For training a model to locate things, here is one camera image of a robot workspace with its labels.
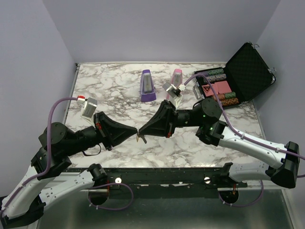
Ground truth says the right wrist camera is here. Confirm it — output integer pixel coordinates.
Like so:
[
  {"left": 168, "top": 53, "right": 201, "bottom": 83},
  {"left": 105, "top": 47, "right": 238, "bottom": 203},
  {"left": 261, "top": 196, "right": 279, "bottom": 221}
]
[{"left": 163, "top": 83, "right": 185, "bottom": 108}]

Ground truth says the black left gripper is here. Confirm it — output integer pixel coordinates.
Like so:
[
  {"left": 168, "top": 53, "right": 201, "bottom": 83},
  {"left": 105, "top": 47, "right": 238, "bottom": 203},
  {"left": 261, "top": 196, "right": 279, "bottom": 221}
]
[{"left": 65, "top": 111, "right": 139, "bottom": 156}]

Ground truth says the red-backed card deck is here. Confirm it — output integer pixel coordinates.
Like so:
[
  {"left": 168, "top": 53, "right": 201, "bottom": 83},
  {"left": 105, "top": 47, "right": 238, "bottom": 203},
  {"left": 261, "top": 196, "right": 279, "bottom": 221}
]
[{"left": 202, "top": 84, "right": 219, "bottom": 97}]

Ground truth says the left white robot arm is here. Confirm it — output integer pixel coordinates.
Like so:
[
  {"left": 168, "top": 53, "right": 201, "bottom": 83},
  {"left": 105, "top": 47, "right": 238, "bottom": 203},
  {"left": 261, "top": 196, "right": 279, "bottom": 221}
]
[{"left": 0, "top": 112, "right": 137, "bottom": 229}]

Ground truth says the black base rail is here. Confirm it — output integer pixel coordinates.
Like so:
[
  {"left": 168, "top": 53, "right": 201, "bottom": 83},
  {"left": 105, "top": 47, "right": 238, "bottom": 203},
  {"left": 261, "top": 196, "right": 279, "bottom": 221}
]
[{"left": 78, "top": 167, "right": 248, "bottom": 200}]

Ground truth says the purple metronome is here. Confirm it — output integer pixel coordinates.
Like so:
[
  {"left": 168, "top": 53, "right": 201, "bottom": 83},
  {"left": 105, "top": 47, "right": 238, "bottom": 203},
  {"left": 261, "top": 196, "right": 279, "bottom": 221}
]
[{"left": 140, "top": 69, "right": 156, "bottom": 102}]

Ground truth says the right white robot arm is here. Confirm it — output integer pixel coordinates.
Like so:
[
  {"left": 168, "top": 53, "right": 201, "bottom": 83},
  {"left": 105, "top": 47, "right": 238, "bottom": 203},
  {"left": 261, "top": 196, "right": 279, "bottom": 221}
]
[{"left": 137, "top": 99, "right": 300, "bottom": 188}]

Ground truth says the pink card deck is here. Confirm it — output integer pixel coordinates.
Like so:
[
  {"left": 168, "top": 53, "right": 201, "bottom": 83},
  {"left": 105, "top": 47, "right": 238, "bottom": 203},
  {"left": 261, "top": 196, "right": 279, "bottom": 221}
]
[{"left": 214, "top": 81, "right": 232, "bottom": 94}]

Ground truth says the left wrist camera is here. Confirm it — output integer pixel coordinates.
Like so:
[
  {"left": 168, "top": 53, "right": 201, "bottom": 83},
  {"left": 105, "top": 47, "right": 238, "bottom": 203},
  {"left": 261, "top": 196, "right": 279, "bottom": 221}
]
[{"left": 81, "top": 97, "right": 98, "bottom": 119}]

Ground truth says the pink metronome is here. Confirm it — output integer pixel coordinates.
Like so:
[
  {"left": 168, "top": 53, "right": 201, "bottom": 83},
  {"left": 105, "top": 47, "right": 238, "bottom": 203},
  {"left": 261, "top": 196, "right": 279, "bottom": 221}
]
[{"left": 166, "top": 69, "right": 183, "bottom": 100}]

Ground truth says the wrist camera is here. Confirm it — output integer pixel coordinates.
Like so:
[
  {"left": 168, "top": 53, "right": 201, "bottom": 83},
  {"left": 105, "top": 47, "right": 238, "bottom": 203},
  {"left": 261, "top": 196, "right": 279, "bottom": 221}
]
[
  {"left": 163, "top": 83, "right": 185, "bottom": 108},
  {"left": 81, "top": 97, "right": 98, "bottom": 119}
]

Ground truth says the black poker chip case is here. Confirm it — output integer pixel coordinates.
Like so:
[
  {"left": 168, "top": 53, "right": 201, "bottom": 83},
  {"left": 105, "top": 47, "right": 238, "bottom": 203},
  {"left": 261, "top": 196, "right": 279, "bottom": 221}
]
[{"left": 194, "top": 42, "right": 276, "bottom": 109}]

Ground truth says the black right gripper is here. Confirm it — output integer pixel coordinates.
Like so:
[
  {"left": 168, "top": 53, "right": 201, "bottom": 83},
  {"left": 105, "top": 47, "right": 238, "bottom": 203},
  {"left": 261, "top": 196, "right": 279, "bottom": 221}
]
[{"left": 139, "top": 100, "right": 203, "bottom": 138}]

